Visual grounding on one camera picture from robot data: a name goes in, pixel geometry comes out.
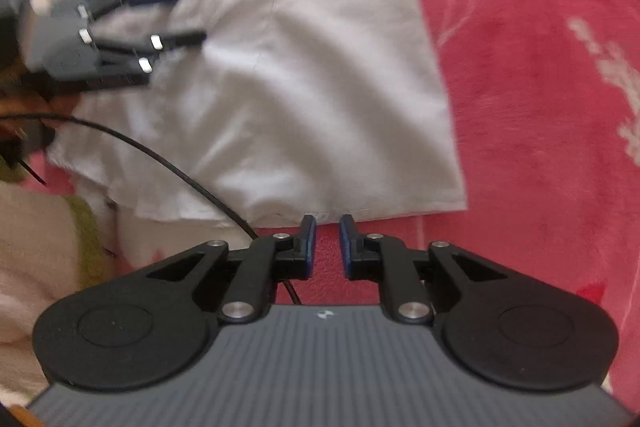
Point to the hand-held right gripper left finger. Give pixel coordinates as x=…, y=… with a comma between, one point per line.
x=310, y=249

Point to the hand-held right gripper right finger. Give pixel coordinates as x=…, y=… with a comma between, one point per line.
x=345, y=249

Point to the white garment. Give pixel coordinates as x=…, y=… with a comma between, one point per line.
x=300, y=82

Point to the red floral blanket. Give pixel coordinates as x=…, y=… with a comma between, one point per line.
x=540, y=132

